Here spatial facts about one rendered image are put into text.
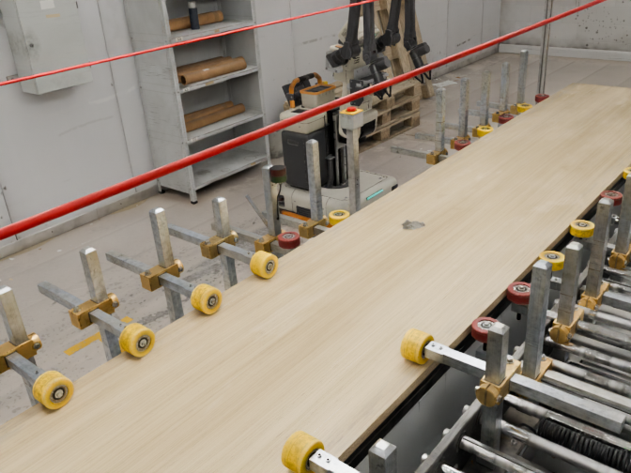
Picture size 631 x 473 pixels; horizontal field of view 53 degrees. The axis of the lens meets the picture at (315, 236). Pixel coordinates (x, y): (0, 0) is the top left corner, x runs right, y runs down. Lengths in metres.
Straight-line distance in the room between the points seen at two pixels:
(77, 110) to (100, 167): 0.46
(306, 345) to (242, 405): 0.27
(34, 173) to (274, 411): 3.53
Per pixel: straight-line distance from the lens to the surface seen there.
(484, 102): 3.75
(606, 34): 9.73
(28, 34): 4.45
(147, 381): 1.72
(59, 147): 4.87
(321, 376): 1.64
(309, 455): 1.36
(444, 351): 1.62
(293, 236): 2.31
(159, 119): 5.08
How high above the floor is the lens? 1.93
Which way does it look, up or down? 26 degrees down
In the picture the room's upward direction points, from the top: 4 degrees counter-clockwise
